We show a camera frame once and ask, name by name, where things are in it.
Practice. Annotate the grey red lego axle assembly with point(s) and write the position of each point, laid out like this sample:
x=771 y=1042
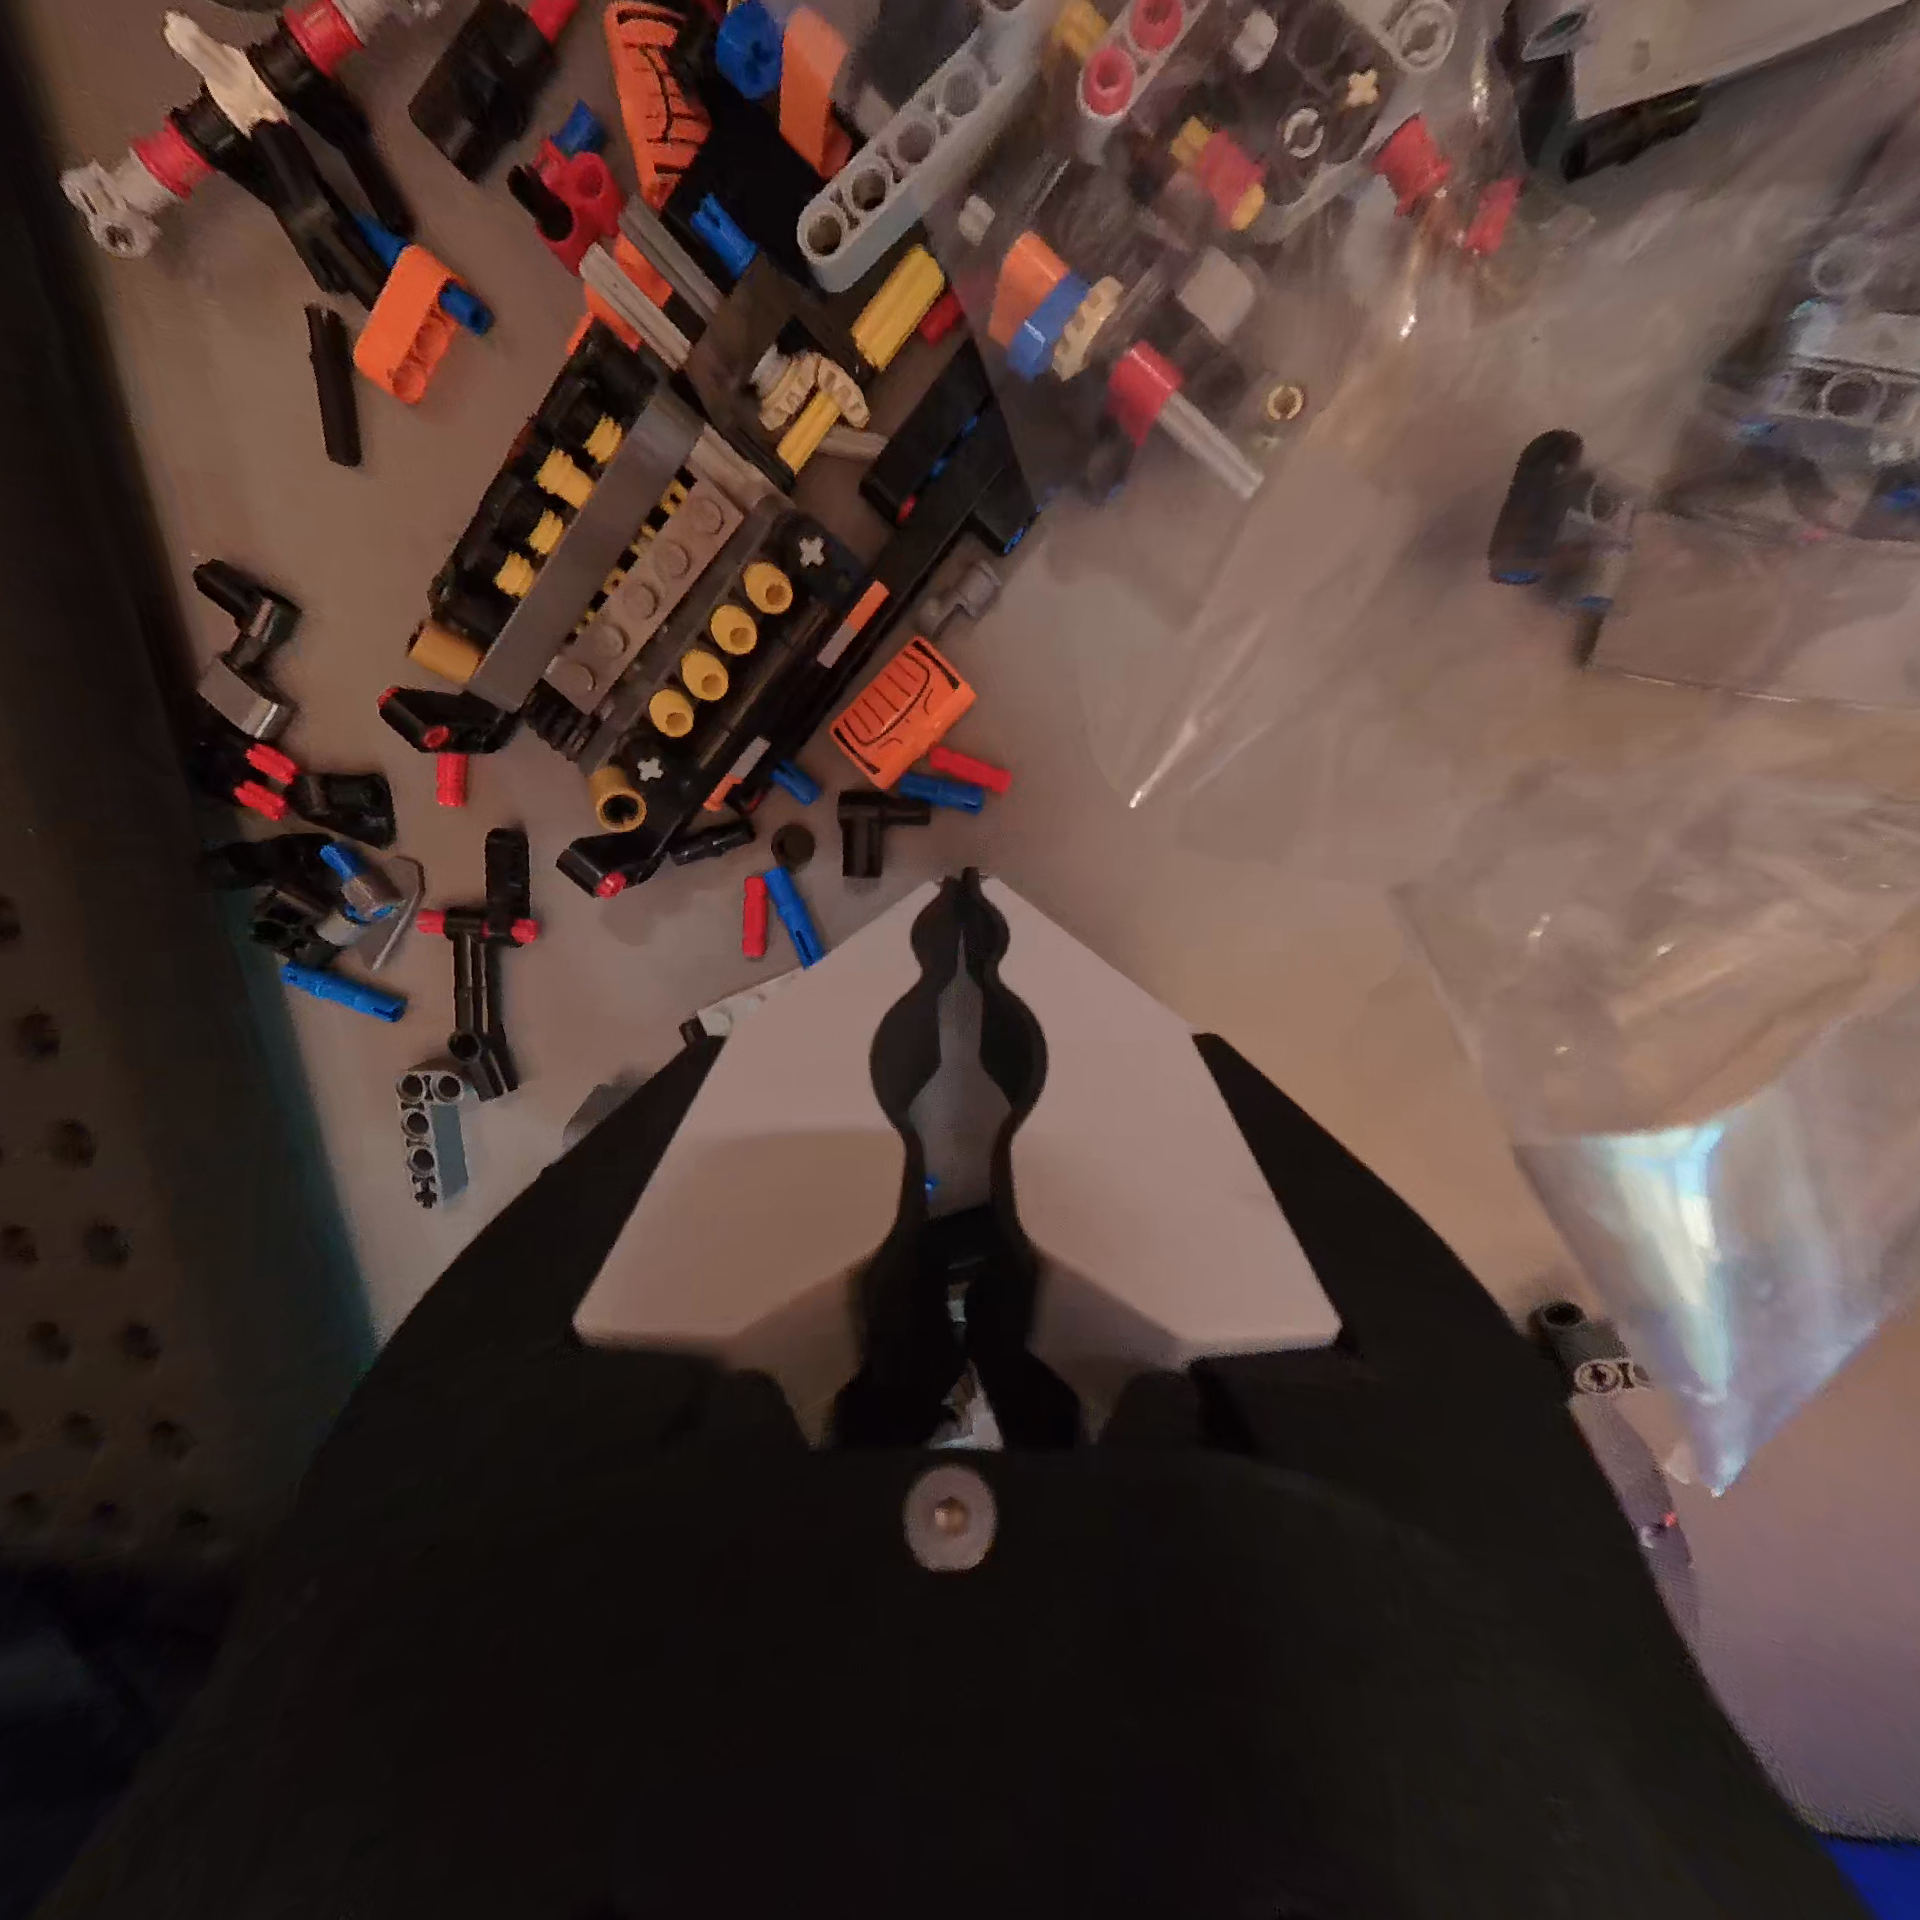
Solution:
x=180 y=150

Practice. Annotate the partly built lego engine block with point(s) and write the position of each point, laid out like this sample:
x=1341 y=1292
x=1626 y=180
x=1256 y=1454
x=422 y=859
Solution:
x=645 y=585

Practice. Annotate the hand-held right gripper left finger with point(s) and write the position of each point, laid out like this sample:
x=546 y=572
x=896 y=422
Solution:
x=749 y=1215

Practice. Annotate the black perforated board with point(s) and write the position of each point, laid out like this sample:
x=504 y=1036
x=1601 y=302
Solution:
x=90 y=1199

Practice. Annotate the pile of lego pieces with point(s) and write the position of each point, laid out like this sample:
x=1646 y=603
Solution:
x=412 y=323

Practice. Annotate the clear bags of parts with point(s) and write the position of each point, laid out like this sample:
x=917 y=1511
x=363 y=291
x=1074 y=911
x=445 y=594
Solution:
x=1351 y=631

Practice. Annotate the dark grey lego connector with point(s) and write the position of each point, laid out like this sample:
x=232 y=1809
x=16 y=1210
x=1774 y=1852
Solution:
x=1591 y=1342

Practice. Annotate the empty clear plastic bag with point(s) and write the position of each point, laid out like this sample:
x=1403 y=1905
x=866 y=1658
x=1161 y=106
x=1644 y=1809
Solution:
x=1725 y=1246

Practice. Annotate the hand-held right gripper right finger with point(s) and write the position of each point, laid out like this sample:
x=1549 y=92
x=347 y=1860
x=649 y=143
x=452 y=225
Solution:
x=1171 y=1215

